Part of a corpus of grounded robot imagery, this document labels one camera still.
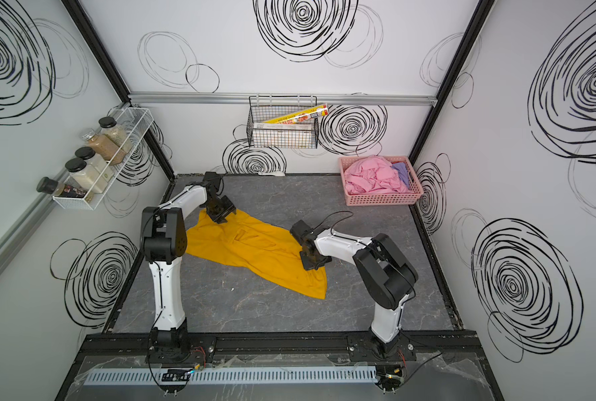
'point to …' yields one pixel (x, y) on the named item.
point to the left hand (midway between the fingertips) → (234, 213)
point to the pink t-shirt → (372, 174)
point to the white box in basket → (281, 126)
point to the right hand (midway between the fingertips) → (313, 264)
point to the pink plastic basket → (409, 198)
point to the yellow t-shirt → (254, 246)
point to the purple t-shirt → (403, 171)
